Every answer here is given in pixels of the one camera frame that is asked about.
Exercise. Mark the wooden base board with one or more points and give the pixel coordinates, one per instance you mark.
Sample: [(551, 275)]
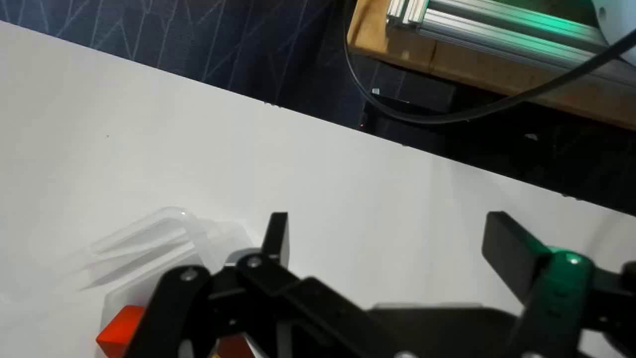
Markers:
[(463, 62)]

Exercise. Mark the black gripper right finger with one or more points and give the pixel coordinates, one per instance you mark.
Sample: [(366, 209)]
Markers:
[(563, 291)]

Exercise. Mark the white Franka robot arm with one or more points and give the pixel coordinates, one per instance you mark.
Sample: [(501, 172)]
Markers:
[(622, 18)]

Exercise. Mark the clear plastic storage bin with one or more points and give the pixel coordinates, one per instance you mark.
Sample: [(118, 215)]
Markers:
[(165, 239)]

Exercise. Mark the black box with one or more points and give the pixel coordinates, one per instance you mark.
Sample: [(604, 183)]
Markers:
[(418, 90)]

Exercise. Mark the aluminium profile rail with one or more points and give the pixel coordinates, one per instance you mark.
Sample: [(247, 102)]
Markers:
[(477, 22)]

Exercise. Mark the red block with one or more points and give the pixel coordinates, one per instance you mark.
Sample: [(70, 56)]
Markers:
[(121, 329)]

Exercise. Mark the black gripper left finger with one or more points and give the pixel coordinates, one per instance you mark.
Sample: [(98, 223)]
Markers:
[(265, 299)]

